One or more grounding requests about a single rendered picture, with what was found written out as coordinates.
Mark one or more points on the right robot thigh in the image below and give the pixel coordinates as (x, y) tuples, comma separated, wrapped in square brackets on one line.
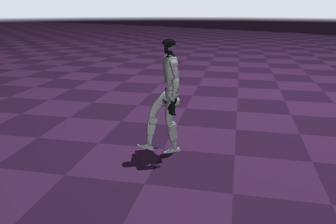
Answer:
[(157, 104)]

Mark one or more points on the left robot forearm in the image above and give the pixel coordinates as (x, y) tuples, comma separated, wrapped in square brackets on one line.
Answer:
[(175, 89)]

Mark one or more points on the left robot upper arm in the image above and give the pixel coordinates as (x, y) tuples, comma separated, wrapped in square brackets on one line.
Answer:
[(174, 67)]

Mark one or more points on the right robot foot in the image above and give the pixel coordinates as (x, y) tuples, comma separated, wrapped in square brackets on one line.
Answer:
[(151, 147)]

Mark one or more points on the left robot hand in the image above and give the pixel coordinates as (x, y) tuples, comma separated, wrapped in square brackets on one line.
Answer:
[(171, 107)]

